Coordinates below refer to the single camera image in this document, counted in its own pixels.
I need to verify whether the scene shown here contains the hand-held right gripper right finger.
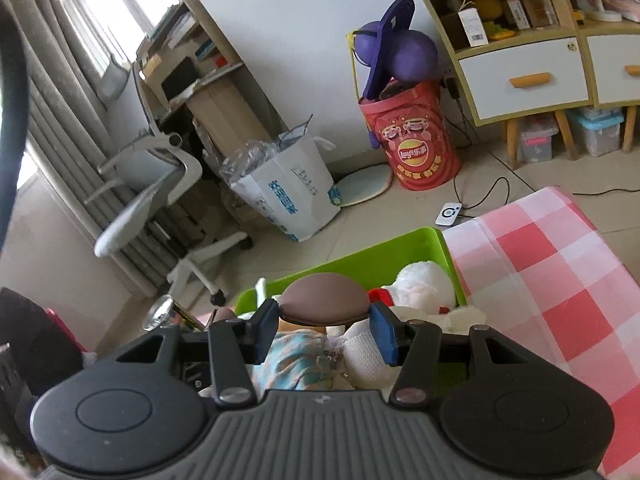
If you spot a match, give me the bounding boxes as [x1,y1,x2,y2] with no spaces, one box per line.
[369,302,538,407]

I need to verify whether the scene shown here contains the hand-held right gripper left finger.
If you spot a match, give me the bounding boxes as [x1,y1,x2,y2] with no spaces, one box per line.
[114,298,279,407]

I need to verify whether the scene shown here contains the brown soft toy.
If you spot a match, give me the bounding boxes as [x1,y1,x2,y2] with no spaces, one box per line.
[277,272,372,326]

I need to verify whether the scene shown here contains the green plastic bin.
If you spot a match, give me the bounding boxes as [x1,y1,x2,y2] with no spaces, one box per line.
[232,226,471,398]

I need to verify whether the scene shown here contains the white knitted soft toy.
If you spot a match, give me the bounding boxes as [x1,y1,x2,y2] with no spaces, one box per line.
[327,322,396,391]

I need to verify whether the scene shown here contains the teal patterned cloth toy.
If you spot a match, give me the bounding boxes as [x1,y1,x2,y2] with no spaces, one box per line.
[250,330,346,392]

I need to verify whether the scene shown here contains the santa plush toy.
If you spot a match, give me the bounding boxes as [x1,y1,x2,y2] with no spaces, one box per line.
[367,260,488,333]

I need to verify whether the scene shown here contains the dark drink can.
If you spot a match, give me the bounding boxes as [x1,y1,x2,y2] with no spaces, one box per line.
[145,295,176,332]

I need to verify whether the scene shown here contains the white round-button device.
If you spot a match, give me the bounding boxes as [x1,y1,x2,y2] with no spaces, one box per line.
[435,202,463,227]

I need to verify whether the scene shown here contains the white paper bag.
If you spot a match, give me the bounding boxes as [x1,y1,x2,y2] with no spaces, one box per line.
[230,132,342,243]

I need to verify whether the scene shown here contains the round white disc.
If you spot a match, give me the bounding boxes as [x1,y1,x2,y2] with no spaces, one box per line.
[332,165,392,207]

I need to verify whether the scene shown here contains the clear plastic bag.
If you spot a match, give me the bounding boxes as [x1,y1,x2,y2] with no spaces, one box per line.
[218,137,281,191]

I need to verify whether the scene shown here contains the pink checkered tablecloth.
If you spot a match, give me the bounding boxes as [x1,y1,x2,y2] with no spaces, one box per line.
[442,186,640,480]

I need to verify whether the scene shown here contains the grey office chair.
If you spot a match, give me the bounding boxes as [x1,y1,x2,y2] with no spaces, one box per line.
[85,57,253,307]

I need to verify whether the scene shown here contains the red snack barrel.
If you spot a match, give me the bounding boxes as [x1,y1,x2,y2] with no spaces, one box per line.
[357,80,461,192]

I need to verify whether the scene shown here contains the wooden desk with shelves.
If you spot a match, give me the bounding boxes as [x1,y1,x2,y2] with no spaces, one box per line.
[135,0,291,161]

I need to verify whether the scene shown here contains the dark cloth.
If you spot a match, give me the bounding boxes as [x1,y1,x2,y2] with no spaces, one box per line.
[0,287,86,441]

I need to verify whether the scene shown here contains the clear storage box pink contents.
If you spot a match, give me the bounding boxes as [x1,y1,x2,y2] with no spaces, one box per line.
[517,115,560,163]

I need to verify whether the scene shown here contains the white drawer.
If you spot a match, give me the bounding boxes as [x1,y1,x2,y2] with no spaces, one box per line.
[585,34,640,105]
[457,37,591,121]

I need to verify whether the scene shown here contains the purple peanut ball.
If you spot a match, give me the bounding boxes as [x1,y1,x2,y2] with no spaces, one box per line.
[352,21,440,83]

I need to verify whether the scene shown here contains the blue-lid storage box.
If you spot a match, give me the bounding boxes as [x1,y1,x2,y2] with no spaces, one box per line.
[566,107,627,157]

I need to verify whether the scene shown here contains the purple board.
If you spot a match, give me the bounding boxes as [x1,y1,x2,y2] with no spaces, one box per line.
[362,0,417,100]

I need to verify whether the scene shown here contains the white carton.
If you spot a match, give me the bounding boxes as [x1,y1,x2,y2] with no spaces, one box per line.
[457,2,488,47]

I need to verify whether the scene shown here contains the yellow-green toy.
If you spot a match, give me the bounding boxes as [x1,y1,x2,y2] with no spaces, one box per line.
[482,20,516,41]

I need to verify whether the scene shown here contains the yellow plush toy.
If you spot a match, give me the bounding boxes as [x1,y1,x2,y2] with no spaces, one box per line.
[472,0,503,22]

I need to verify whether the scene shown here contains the row of small boxes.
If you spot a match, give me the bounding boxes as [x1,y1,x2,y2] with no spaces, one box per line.
[502,0,558,28]

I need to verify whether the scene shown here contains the window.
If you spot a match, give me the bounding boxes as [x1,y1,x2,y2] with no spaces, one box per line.
[57,0,156,76]

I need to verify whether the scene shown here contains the wooden cabinet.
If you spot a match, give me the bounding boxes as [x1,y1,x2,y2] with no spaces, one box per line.
[400,0,640,171]

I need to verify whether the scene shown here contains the thin black device cable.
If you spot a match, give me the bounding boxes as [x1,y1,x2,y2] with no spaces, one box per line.
[452,176,511,218]

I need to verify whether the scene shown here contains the black floor cable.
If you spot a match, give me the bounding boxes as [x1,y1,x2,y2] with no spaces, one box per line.
[572,180,640,196]

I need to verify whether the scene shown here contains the thick black cable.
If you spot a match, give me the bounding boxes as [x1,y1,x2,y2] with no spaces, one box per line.
[0,15,28,256]

